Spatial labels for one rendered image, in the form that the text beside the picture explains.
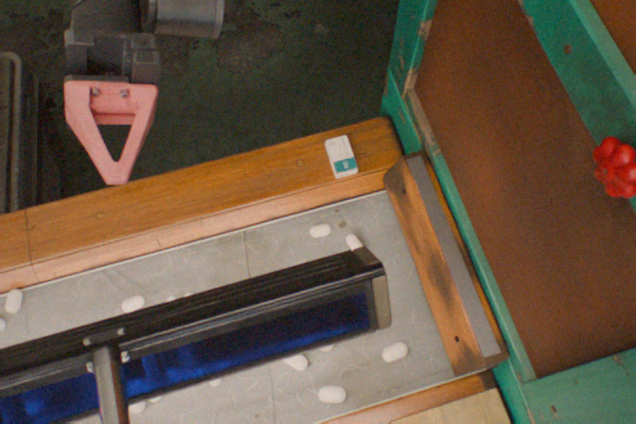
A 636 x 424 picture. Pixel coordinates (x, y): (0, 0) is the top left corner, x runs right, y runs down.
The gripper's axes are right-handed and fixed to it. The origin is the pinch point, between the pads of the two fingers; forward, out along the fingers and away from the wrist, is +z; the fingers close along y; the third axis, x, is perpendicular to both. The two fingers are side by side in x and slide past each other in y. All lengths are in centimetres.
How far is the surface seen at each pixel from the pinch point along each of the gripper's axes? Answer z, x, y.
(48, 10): -131, 10, 130
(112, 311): -2.8, -1.4, 48.5
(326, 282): 8.8, -16.6, 3.9
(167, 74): -98, -26, 118
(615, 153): 7.8, -30.2, -16.0
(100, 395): 14.3, 1.6, 9.5
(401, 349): 11, -38, 34
